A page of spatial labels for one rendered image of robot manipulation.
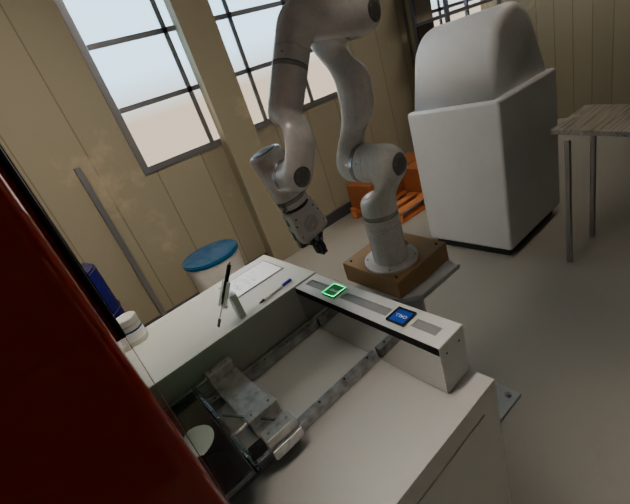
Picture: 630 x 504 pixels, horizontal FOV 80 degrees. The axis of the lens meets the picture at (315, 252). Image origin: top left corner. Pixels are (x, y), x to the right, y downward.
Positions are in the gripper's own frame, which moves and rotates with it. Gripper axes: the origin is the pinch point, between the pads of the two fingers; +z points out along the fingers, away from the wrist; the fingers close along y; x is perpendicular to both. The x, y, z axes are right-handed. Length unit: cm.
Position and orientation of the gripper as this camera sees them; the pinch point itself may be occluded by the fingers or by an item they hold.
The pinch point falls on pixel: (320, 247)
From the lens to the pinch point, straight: 107.8
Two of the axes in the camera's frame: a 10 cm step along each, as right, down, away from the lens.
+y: 6.6, -6.5, 3.7
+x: -6.1, -1.7, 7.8
